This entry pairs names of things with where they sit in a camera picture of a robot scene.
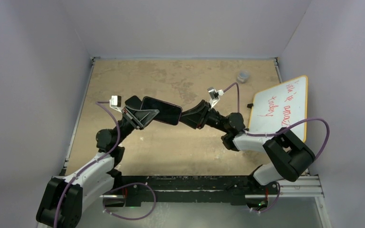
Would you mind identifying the black phone on table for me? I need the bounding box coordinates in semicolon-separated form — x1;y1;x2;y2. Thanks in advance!
125;95;142;110

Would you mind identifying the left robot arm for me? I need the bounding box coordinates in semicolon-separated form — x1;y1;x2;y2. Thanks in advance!
36;106;159;228

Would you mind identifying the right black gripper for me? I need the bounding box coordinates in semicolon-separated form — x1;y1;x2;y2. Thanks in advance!
176;100;230;133

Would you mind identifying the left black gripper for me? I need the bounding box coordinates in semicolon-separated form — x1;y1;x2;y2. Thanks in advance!
114;106;160;146

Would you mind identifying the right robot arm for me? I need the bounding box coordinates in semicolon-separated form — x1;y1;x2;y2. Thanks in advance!
180;100;316;193

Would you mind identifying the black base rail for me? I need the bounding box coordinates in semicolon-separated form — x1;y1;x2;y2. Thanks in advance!
114;175;278;208

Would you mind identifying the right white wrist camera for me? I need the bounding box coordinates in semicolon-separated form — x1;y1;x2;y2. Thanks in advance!
207;87;224;109

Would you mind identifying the whiteboard with yellow frame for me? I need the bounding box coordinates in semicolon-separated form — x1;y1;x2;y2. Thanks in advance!
249;75;308;144

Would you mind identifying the purple phone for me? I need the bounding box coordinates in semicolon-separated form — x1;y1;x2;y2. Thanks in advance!
141;96;183;125

